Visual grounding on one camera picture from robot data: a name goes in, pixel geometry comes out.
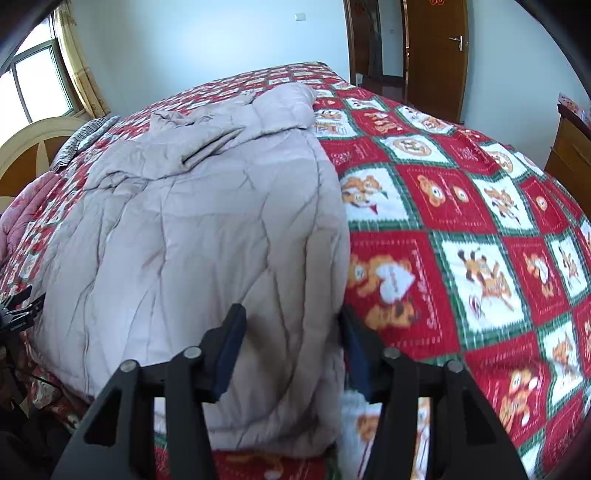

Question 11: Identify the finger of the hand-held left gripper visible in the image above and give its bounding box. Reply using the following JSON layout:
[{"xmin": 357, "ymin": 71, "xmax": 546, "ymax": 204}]
[
  {"xmin": 4, "ymin": 285, "xmax": 34, "ymax": 309},
  {"xmin": 0, "ymin": 293, "xmax": 48, "ymax": 324}
]

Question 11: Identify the light pink quilted jacket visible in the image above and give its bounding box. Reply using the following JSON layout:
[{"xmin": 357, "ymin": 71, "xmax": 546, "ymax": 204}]
[{"xmin": 28, "ymin": 83, "xmax": 352, "ymax": 457}]

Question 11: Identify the wooden door frame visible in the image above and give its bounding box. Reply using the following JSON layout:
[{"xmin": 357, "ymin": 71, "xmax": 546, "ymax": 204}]
[{"xmin": 343, "ymin": 0, "xmax": 411, "ymax": 95}]

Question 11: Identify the window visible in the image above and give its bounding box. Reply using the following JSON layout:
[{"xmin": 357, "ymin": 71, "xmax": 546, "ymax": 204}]
[{"xmin": 0, "ymin": 39, "xmax": 78, "ymax": 136}]

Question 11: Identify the folded pink blanket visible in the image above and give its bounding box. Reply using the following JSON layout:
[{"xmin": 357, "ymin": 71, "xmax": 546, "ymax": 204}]
[{"xmin": 0, "ymin": 173, "xmax": 60, "ymax": 261}]

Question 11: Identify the brown wooden door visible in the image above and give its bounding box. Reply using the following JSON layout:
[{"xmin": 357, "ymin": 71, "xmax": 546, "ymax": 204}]
[{"xmin": 405, "ymin": 0, "xmax": 470, "ymax": 124}]

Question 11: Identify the striped pillow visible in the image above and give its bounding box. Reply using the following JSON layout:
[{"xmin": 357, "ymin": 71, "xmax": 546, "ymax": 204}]
[{"xmin": 50, "ymin": 115, "xmax": 122, "ymax": 172}]

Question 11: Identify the pink box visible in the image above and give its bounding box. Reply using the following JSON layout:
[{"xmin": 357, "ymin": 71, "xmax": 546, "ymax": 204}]
[{"xmin": 558, "ymin": 91, "xmax": 583, "ymax": 115}]

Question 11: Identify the wooden cabinet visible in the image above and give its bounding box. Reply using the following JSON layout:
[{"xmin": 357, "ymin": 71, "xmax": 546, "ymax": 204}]
[{"xmin": 544, "ymin": 104, "xmax": 591, "ymax": 206}]

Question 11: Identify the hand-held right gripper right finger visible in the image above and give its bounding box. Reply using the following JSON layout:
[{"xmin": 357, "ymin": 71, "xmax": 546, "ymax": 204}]
[{"xmin": 341, "ymin": 306, "xmax": 528, "ymax": 480}]

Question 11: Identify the yellow patterned curtain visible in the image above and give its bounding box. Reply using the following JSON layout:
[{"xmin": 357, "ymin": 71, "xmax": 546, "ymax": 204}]
[{"xmin": 52, "ymin": 0, "xmax": 112, "ymax": 120}]

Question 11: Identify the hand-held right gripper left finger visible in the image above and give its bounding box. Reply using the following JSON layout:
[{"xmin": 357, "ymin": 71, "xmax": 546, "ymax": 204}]
[{"xmin": 51, "ymin": 303, "xmax": 247, "ymax": 480}]

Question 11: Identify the cream and wood headboard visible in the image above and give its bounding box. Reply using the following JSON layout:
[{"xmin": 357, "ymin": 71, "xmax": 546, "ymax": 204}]
[{"xmin": 0, "ymin": 115, "xmax": 89, "ymax": 215}]

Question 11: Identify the red checked printed bedspread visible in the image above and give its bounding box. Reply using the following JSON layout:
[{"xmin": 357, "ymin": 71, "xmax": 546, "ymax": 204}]
[{"xmin": 0, "ymin": 62, "xmax": 591, "ymax": 480}]

